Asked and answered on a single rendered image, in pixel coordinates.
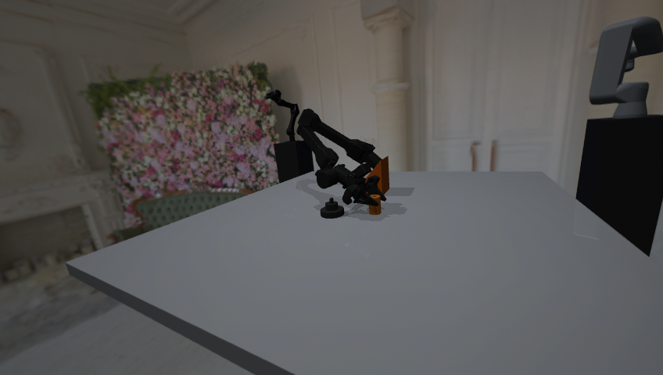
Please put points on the orange tapered knob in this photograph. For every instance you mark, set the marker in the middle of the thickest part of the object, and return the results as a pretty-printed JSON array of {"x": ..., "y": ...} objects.
[{"x": 375, "y": 210}]

